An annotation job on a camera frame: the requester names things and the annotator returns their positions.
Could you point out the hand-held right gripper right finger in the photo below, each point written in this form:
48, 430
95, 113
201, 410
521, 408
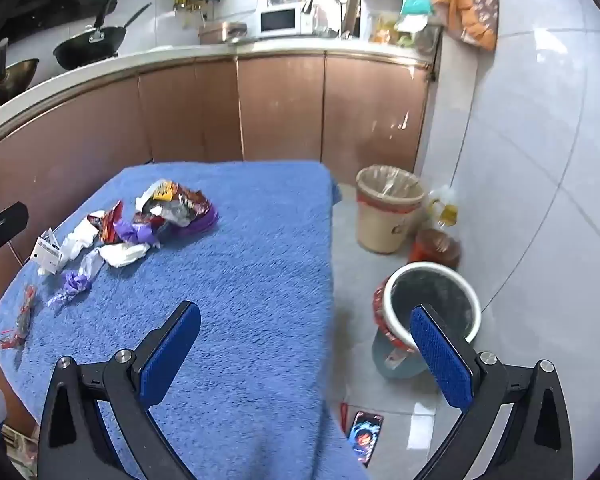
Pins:
440, 360

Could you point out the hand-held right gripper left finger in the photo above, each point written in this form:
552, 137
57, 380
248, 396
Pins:
172, 355

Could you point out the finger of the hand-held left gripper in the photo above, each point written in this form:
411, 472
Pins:
5, 222

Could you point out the white tissue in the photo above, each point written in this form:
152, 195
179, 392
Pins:
82, 234
122, 255

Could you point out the beige trash bin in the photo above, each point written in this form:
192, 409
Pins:
380, 225

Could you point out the small white box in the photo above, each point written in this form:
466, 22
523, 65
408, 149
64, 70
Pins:
47, 255

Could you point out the crumpled white tissue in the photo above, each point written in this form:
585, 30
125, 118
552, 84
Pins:
82, 234

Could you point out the long red wrapper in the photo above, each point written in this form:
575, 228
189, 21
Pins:
27, 305

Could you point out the small purple glove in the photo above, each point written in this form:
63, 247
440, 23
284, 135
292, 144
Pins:
75, 282

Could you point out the purple clear candy wrapper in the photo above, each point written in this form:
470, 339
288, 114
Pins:
57, 300

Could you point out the clear plastic wrapper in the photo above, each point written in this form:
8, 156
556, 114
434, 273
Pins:
91, 262

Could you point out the red black snack wrapper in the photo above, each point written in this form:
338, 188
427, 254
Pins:
109, 222

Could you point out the colourful packet on floor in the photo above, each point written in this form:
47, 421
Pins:
364, 435

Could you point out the red lidded jar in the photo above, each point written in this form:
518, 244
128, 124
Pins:
432, 250

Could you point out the short red wrapper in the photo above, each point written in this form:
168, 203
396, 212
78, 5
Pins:
12, 338

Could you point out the blue fleece towel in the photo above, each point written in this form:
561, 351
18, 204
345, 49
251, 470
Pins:
255, 260

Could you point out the large purple glove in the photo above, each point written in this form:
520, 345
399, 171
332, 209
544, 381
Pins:
135, 232

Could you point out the purple plastic bag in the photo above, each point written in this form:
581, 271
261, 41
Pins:
207, 221

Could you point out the cooking oil bottle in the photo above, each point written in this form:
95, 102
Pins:
445, 212

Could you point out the yellow red snack wrapper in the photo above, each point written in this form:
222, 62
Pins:
162, 192

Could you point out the black wok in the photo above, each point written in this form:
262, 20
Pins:
87, 45

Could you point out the brown kitchen cabinet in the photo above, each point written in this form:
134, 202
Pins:
280, 110

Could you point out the metal box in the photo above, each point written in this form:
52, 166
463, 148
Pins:
222, 32

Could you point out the white microwave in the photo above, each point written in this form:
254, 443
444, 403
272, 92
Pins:
280, 20

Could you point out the orange patterned towel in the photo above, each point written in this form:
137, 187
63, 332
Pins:
467, 5

